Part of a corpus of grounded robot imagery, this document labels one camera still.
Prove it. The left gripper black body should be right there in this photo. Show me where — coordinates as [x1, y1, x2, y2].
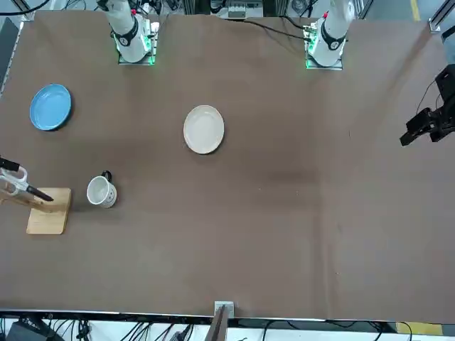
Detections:
[428, 102, 455, 143]

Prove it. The wooden peg rack stand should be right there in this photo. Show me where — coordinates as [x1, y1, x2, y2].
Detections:
[0, 187, 72, 235]

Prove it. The blue plate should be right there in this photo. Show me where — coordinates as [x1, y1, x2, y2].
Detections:
[29, 83, 74, 131]

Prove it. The white plate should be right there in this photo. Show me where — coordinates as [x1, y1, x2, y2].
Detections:
[183, 104, 226, 155]

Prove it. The grey power strip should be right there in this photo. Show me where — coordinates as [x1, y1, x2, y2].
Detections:
[227, 0, 260, 18]

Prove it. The white smiley mug black handle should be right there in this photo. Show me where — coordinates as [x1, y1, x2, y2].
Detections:
[86, 170, 118, 210]

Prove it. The aluminium frame rail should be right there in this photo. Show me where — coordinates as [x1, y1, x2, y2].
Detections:
[428, 0, 455, 33]

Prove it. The black power cable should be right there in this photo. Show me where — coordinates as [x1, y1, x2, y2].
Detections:
[227, 17, 310, 40]

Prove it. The metal camera post bracket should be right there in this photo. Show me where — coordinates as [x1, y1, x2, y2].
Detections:
[208, 301, 236, 341]

